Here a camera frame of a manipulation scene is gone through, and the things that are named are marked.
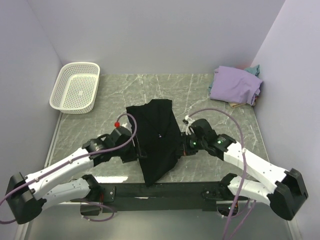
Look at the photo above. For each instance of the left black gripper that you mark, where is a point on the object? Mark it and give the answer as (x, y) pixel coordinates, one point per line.
(135, 153)

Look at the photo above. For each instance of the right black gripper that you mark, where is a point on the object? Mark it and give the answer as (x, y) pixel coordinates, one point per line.
(185, 149)

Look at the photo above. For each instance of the black floral t shirt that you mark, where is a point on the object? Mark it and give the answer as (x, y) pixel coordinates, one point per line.
(159, 137)

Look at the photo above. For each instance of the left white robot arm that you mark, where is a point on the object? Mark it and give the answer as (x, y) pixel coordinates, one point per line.
(27, 196)

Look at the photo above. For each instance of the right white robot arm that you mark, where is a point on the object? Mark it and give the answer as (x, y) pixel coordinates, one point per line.
(283, 190)

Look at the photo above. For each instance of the tan folded garment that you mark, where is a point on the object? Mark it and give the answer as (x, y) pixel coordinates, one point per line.
(236, 105)

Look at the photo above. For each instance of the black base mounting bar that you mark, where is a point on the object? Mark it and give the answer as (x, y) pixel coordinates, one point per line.
(165, 196)

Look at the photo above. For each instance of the folded lavender t shirt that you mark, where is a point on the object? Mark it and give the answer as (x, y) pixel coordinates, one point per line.
(233, 85)

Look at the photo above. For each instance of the white perforated plastic basket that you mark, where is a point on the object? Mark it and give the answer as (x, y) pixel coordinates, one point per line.
(76, 88)

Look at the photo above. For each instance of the teal folded garment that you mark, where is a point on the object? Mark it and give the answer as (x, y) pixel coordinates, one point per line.
(255, 70)

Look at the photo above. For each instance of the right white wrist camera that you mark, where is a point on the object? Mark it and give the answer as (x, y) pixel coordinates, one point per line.
(188, 121)

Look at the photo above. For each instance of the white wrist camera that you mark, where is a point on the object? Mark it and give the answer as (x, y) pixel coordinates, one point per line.
(119, 125)
(188, 121)

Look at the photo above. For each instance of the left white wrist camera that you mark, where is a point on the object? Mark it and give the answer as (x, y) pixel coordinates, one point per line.
(119, 125)

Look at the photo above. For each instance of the aluminium rail frame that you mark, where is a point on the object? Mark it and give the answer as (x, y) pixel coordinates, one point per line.
(158, 219)

